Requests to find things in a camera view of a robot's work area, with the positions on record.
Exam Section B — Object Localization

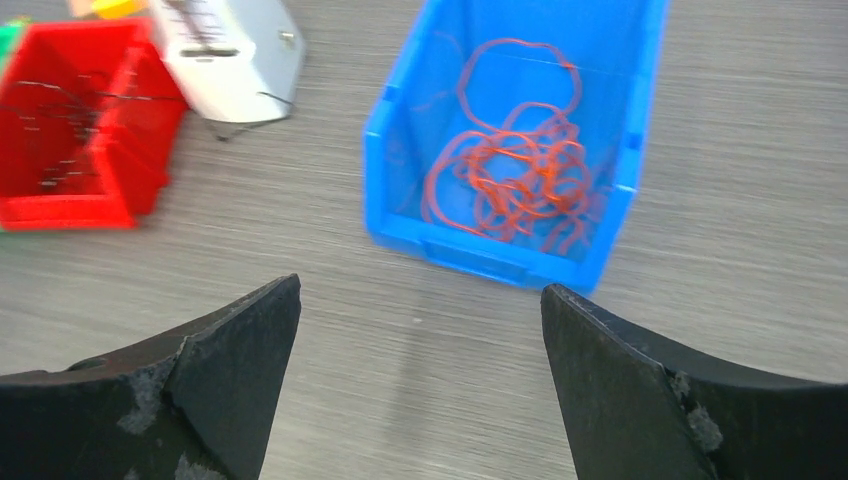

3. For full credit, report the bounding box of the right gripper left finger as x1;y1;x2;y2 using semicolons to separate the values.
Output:
1;275;301;479

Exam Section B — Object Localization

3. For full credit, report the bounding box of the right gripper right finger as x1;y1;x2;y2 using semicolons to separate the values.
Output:
541;284;847;479

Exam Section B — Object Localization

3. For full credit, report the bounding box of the orange cable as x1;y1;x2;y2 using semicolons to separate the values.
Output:
420;37;607;258

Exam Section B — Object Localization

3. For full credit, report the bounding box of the red plastic bin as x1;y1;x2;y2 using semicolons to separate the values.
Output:
1;17;188;232

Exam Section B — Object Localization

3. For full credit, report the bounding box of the green plastic bin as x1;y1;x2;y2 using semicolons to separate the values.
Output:
0;16;31;69

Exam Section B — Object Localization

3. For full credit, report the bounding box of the blue plastic bin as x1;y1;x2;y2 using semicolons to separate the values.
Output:
363;0;669;295

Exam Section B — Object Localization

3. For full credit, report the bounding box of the white metronome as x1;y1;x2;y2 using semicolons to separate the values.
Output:
148;0;306;124

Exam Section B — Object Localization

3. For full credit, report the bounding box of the yellow triangle toy rear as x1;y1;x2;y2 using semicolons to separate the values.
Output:
91;0;148;20

